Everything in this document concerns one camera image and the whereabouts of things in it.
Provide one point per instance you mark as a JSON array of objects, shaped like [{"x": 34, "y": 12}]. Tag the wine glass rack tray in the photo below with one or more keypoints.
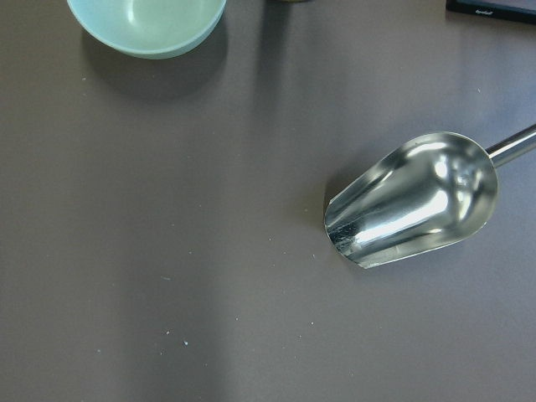
[{"x": 522, "y": 11}]

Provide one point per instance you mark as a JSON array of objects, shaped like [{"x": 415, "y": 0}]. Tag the mint green bowl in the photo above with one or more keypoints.
[{"x": 149, "y": 29}]

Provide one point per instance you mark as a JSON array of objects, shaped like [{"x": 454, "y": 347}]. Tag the steel scoop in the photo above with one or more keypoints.
[{"x": 433, "y": 191}]

